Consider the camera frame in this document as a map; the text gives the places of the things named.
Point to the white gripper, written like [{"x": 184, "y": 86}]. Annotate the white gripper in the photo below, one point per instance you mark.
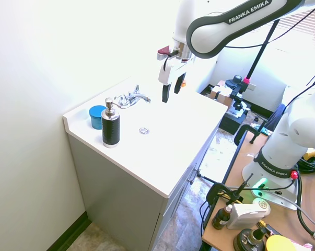
[{"x": 170, "y": 71}]

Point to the white Franka Panda arm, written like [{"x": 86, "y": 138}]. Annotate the white Franka Panda arm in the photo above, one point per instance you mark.
[{"x": 277, "y": 136}]

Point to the chrome sink faucet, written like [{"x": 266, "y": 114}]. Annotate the chrome sink faucet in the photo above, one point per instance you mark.
[{"x": 131, "y": 98}]

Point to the cardboard box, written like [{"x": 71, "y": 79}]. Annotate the cardboard box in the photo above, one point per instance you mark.
[{"x": 221, "y": 94}]

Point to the chrome sink drain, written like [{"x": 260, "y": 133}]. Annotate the chrome sink drain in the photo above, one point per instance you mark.
[{"x": 144, "y": 130}]

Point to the white sink countertop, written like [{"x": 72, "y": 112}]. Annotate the white sink countertop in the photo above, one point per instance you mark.
[{"x": 152, "y": 136}]

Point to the black equipment case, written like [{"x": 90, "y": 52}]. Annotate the black equipment case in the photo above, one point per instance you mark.
[{"x": 233, "y": 119}]

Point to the black chrome soap dispenser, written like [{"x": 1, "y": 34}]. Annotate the black chrome soap dispenser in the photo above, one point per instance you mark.
[{"x": 110, "y": 124}]

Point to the blue round tin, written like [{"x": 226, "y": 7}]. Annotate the blue round tin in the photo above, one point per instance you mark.
[{"x": 96, "y": 116}]

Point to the black C clamp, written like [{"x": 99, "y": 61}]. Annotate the black C clamp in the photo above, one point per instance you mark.
[
  {"x": 220, "y": 193},
  {"x": 247, "y": 134}
]

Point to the grey vanity cabinet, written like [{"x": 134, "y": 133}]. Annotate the grey vanity cabinet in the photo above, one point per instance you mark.
[{"x": 126, "y": 198}]

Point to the dark glass dropper bottle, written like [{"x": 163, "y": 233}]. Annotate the dark glass dropper bottle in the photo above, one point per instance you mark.
[{"x": 221, "y": 217}]

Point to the white window blinds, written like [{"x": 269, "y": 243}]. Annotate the white window blinds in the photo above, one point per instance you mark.
[{"x": 301, "y": 31}]

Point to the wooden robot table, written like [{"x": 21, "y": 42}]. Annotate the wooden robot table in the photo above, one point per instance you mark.
[{"x": 225, "y": 222}]

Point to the red emergency stop button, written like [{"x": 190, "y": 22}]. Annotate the red emergency stop button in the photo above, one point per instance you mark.
[{"x": 293, "y": 174}]

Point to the black round weight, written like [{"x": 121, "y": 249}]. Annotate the black round weight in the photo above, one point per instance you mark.
[{"x": 247, "y": 239}]

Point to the yellow round lid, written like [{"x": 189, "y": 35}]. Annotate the yellow round lid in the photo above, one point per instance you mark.
[{"x": 278, "y": 243}]

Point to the red wrist camera mount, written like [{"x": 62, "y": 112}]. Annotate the red wrist camera mount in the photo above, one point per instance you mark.
[{"x": 163, "y": 51}]

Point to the black exterior camera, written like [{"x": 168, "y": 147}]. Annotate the black exterior camera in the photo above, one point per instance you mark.
[{"x": 235, "y": 83}]

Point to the black camera stand pole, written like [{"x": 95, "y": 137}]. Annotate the black camera stand pole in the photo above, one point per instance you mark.
[{"x": 261, "y": 49}]

